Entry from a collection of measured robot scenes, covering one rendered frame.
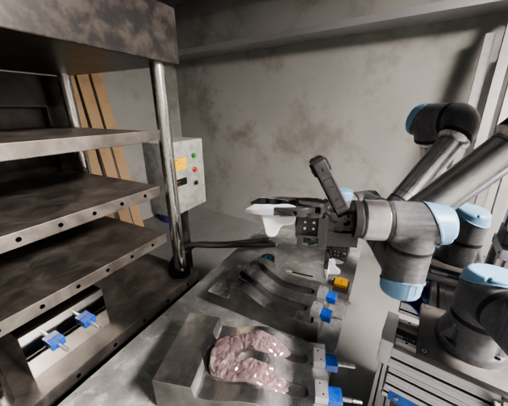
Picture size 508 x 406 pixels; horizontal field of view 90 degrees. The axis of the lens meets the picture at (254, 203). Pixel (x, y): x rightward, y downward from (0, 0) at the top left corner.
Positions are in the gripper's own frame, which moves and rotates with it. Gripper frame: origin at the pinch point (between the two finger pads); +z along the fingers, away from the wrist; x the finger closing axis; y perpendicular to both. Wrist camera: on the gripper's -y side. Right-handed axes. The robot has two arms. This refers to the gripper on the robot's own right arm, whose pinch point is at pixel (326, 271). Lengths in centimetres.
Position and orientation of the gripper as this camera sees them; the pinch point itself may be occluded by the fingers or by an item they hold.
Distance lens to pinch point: 111.5
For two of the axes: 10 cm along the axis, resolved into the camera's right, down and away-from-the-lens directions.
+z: 0.0, 9.4, 3.4
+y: 8.9, 1.6, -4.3
